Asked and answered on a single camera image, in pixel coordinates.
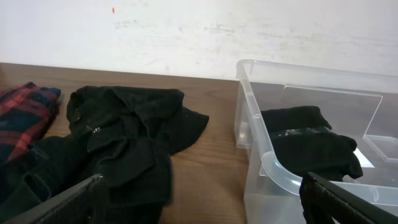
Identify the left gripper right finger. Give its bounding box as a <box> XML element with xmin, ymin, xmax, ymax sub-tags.
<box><xmin>299</xmin><ymin>172</ymin><xmax>397</xmax><ymax>224</ymax></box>

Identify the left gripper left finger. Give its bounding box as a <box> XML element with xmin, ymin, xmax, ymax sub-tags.
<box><xmin>4</xmin><ymin>174</ymin><xmax>109</xmax><ymax>224</ymax></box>

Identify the black taped garment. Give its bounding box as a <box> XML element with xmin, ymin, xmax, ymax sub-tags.
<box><xmin>261</xmin><ymin>106</ymin><xmax>363</xmax><ymax>182</ymax></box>

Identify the clear plastic storage bin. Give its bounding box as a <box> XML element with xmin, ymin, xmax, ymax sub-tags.
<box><xmin>234</xmin><ymin>59</ymin><xmax>397</xmax><ymax>223</ymax></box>

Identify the white label in bin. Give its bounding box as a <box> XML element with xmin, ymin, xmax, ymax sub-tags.
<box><xmin>354</xmin><ymin>148</ymin><xmax>374</xmax><ymax>168</ymax></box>

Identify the black crumpled garment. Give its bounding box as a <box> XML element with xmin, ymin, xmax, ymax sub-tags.
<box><xmin>1</xmin><ymin>86</ymin><xmax>209</xmax><ymax>223</ymax></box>

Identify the red navy plaid shirt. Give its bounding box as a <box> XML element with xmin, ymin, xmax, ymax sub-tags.
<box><xmin>1</xmin><ymin>82</ymin><xmax>61</xmax><ymax>164</ymax></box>

